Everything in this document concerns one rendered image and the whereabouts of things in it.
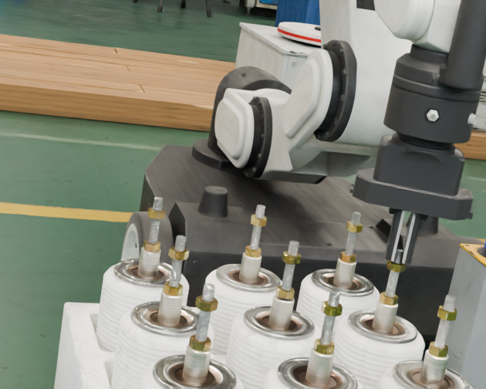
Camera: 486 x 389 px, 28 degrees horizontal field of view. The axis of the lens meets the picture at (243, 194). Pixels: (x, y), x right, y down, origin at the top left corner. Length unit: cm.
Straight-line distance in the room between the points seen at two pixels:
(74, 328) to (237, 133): 65
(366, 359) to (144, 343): 24
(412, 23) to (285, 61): 209
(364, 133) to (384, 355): 41
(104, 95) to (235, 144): 123
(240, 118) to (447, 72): 77
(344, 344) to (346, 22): 51
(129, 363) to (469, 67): 43
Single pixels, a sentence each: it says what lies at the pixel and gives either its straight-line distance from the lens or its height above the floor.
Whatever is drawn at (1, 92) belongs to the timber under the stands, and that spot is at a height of 5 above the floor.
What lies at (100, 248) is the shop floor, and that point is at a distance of 185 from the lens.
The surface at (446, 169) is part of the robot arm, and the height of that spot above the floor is 44.
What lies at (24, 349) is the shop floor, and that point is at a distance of 145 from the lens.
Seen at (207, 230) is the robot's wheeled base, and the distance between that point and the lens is 142.
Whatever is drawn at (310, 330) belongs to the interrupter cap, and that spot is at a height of 25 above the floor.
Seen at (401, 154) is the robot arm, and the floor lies 45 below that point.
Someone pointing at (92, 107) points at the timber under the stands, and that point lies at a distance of 285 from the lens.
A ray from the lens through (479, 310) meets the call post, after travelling 116.
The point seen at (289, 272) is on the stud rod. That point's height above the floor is 31.
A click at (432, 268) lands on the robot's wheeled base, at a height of 17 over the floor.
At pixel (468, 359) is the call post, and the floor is 20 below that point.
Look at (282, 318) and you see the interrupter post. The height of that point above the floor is 26.
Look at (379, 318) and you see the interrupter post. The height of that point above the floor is 26.
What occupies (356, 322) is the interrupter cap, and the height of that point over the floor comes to 25.
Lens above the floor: 65
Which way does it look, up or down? 16 degrees down
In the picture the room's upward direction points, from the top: 10 degrees clockwise
